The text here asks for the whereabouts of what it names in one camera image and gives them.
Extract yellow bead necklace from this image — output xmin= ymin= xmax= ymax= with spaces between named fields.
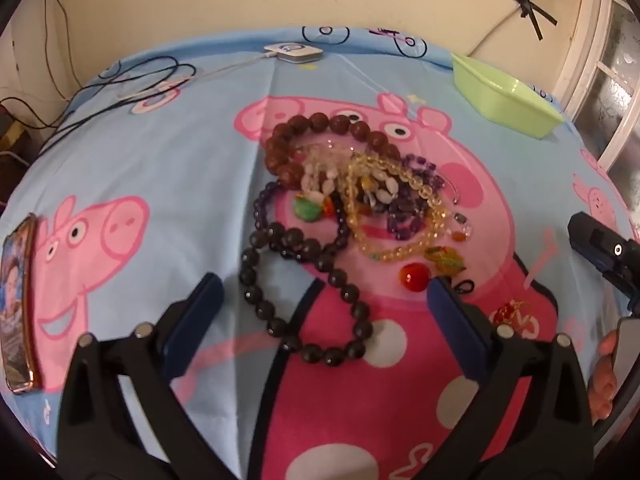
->
xmin=344 ymin=152 xmax=452 ymax=264

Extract black large bead necklace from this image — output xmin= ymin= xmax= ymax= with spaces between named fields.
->
xmin=239 ymin=222 xmax=376 ymax=367

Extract dark purple bead bracelet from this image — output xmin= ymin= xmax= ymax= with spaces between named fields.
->
xmin=252 ymin=182 xmax=352 ymax=262

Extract white window frame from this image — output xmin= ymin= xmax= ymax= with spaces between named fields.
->
xmin=554 ymin=0 xmax=640 ymax=241

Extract white wall cable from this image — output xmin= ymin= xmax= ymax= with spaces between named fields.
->
xmin=466 ymin=0 xmax=532 ymax=59

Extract purple crystal chip bracelet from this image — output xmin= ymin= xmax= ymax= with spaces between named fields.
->
xmin=386 ymin=152 xmax=452 ymax=242

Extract white shell bracelet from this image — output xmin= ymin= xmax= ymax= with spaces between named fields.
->
xmin=295 ymin=149 xmax=402 ymax=207

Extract colourful enamel pendant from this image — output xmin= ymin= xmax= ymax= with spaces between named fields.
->
xmin=425 ymin=245 xmax=467 ymax=277

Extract smartphone with picture case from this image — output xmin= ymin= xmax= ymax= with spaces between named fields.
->
xmin=0 ymin=213 xmax=42 ymax=394

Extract red round bead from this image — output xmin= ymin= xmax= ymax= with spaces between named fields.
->
xmin=398 ymin=262 xmax=430 ymax=292

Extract white charger cable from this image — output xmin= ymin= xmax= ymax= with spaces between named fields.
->
xmin=196 ymin=54 xmax=272 ymax=82

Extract white charger block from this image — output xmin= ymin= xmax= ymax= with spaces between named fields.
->
xmin=264 ymin=41 xmax=324 ymax=65

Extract person's right hand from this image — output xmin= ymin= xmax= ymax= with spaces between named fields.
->
xmin=587 ymin=331 xmax=622 ymax=422

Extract red and gold charm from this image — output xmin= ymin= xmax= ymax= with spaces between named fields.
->
xmin=492 ymin=300 xmax=534 ymax=327

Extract green stone pendant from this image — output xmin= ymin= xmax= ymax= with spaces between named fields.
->
xmin=293 ymin=197 xmax=324 ymax=222

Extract cartoon pig printed blanket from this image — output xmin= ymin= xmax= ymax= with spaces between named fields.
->
xmin=0 ymin=25 xmax=640 ymax=480

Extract black cable bundle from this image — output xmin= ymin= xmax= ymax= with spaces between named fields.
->
xmin=37 ymin=57 xmax=198 ymax=157

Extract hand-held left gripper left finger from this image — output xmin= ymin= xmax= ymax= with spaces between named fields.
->
xmin=57 ymin=272 xmax=251 ymax=480

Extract black wall wires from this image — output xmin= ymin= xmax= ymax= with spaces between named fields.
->
xmin=0 ymin=0 xmax=83 ymax=133

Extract clear and orange bead bracelet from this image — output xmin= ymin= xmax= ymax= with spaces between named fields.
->
xmin=440 ymin=209 xmax=474 ymax=244

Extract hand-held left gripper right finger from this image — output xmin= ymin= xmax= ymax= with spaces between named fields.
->
xmin=415 ymin=276 xmax=596 ymax=480

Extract brown large bead bracelet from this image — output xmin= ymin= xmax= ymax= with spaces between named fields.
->
xmin=263 ymin=112 xmax=402 ymax=184

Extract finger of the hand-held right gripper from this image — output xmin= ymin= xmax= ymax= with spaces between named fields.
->
xmin=567 ymin=211 xmax=640 ymax=313

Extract green plastic basin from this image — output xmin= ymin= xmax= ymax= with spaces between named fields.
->
xmin=450 ymin=51 xmax=565 ymax=140

